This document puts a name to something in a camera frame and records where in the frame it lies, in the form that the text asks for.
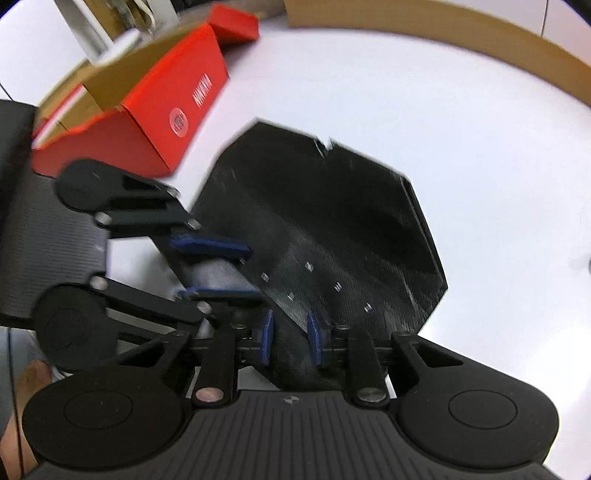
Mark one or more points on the person's left hand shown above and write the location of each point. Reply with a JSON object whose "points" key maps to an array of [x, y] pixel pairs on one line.
{"points": [[33, 376]]}

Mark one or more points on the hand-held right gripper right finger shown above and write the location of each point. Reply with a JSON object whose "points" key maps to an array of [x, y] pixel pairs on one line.
{"points": [[314, 339]]}

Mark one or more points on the red shoe box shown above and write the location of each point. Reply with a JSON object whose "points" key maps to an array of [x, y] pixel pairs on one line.
{"points": [[161, 115]]}

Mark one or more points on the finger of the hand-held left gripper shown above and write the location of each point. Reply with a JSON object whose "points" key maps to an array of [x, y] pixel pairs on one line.
{"points": [[207, 244], [221, 295]]}

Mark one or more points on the black shopping bag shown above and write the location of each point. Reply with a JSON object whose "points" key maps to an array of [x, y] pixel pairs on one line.
{"points": [[346, 221]]}

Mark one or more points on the person's left forearm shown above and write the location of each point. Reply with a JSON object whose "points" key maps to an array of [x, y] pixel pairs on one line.
{"points": [[7, 443]]}

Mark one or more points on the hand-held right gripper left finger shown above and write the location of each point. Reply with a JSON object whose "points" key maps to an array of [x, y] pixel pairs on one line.
{"points": [[266, 334]]}

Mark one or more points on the white standing fan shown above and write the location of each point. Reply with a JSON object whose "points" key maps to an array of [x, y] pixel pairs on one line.
{"points": [[81, 18]]}

